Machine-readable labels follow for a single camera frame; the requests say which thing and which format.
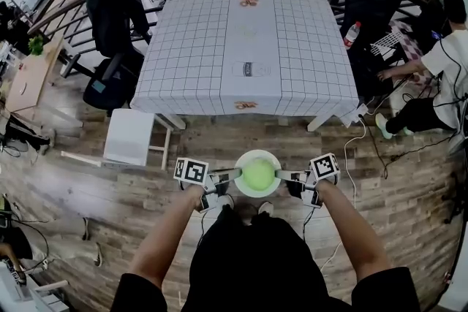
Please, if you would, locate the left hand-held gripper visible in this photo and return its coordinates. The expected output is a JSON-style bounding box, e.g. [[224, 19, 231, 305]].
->
[[173, 158, 244, 213]]

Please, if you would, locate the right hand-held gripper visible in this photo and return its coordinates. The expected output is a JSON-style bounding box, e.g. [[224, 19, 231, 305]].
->
[[273, 153, 341, 209]]

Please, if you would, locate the green round vegetable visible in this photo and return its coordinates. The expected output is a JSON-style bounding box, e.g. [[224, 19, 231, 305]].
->
[[241, 158, 276, 192]]

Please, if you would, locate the white bowl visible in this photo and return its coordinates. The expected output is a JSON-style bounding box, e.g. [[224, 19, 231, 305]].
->
[[233, 149, 282, 199]]

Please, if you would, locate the person's left forearm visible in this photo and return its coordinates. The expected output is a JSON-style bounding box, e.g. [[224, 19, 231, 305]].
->
[[129, 184, 205, 290]]

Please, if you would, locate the person's right forearm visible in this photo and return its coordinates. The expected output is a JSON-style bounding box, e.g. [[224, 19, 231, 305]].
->
[[316, 178, 393, 283]]

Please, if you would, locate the person's left shoe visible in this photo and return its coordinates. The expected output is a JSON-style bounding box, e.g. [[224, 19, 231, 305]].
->
[[215, 194, 235, 211]]

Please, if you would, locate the person's black clothing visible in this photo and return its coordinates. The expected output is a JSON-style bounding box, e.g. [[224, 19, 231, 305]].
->
[[109, 204, 421, 312]]

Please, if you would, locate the white power strip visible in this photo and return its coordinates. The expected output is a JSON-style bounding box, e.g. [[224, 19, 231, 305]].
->
[[342, 103, 369, 126]]

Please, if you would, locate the white stool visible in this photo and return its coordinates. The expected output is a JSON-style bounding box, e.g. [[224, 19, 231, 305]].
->
[[60, 108, 173, 171]]

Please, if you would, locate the cloth-covered white table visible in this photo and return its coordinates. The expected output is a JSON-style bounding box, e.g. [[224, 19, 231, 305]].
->
[[129, 0, 361, 133]]

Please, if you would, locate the white checked tablecloth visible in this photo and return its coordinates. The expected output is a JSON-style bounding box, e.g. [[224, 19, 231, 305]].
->
[[129, 0, 361, 118]]

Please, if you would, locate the black office chair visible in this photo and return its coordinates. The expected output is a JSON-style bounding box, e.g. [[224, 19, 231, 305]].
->
[[339, 0, 404, 48], [60, 0, 151, 113]]

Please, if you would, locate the clear bottle with red cap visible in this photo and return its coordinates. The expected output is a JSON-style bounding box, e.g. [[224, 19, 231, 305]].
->
[[343, 20, 362, 50]]

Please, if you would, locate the pair of grey slippers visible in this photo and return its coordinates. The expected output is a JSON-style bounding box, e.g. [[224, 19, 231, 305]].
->
[[80, 216, 105, 267]]

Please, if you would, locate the black jacket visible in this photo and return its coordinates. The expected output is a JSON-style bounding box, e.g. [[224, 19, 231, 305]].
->
[[83, 0, 151, 58]]

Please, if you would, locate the light wooden desk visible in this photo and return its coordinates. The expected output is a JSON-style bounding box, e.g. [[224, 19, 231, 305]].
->
[[4, 34, 85, 129]]

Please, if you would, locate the green potted plant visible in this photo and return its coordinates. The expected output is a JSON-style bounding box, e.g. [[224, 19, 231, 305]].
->
[[28, 35, 45, 56]]

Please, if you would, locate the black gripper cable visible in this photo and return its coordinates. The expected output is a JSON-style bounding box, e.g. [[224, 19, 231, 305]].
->
[[197, 210, 208, 249], [301, 207, 316, 242]]

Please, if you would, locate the white cable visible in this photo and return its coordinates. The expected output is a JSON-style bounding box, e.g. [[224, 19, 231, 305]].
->
[[320, 116, 367, 272]]

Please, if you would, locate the black floor cable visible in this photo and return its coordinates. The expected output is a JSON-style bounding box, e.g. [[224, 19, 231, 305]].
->
[[361, 93, 468, 180]]

